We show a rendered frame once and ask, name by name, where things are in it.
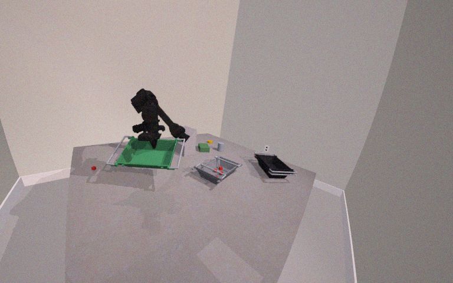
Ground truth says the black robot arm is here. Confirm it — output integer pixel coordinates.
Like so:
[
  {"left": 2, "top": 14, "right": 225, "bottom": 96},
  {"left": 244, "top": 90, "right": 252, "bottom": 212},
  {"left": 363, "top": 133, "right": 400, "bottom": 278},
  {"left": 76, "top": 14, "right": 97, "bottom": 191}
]
[{"left": 130, "top": 89, "right": 190, "bottom": 142}]

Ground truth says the grey cylinder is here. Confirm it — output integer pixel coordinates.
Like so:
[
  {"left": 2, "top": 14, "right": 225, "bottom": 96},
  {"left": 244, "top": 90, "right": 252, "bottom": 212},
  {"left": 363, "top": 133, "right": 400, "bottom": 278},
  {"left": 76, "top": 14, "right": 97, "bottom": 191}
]
[{"left": 217, "top": 142, "right": 224, "bottom": 152}]

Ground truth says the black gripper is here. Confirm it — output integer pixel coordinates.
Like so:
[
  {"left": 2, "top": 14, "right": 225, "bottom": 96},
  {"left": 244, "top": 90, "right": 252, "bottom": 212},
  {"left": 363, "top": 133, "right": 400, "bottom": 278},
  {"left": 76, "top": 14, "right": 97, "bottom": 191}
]
[{"left": 138, "top": 118, "right": 165, "bottom": 149}]

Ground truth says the green block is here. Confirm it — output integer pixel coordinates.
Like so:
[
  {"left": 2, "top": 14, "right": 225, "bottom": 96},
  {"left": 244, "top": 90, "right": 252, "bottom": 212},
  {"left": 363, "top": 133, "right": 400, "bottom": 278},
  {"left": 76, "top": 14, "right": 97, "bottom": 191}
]
[{"left": 198, "top": 143, "right": 210, "bottom": 153}]

